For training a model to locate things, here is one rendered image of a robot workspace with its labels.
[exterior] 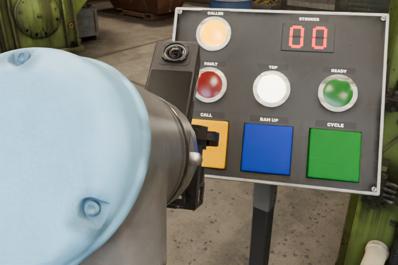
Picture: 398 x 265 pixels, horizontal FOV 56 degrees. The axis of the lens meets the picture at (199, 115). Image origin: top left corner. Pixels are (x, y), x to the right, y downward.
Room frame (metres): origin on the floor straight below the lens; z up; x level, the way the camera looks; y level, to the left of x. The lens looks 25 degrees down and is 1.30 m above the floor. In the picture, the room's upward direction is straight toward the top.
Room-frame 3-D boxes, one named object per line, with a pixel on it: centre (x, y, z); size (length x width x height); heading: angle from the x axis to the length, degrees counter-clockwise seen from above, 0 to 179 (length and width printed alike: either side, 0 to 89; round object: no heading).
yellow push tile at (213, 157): (0.53, -0.01, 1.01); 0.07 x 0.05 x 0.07; 79
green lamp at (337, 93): (0.54, -0.21, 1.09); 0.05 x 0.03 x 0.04; 54
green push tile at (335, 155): (0.50, -0.20, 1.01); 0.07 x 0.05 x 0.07; 79
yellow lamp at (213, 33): (0.62, -0.02, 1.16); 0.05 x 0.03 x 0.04; 54
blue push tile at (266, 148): (0.51, -0.11, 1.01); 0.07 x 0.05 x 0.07; 79
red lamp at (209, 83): (0.58, -0.02, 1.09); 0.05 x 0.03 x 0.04; 54
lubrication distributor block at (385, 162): (0.70, -0.40, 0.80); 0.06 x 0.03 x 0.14; 54
